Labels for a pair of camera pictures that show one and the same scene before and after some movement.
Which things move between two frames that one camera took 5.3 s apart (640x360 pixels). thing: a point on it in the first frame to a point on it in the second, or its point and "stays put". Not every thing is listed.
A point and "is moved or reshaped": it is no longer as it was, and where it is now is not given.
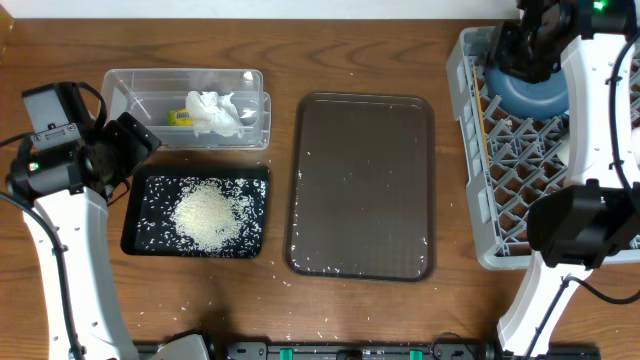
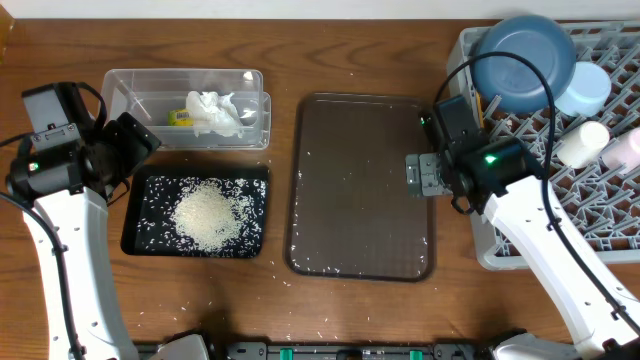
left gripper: (136, 144) stays put
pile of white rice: (209, 214) stays put
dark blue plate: (539, 100) is moved or reshaped
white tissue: (210, 113) stays put
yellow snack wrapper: (180, 117) stays put
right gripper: (501, 51) to (424, 173)
